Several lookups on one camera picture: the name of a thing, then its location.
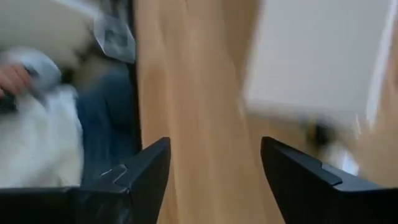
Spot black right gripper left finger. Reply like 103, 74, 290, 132
0, 136, 172, 224

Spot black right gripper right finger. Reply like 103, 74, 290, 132
260, 136, 398, 224

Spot person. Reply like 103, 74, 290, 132
0, 46, 141, 189

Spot grey metal plate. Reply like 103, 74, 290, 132
93, 14, 137, 65

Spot person's hand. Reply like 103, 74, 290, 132
0, 63, 32, 99

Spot blue aluminium rail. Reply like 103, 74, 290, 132
126, 0, 143, 153

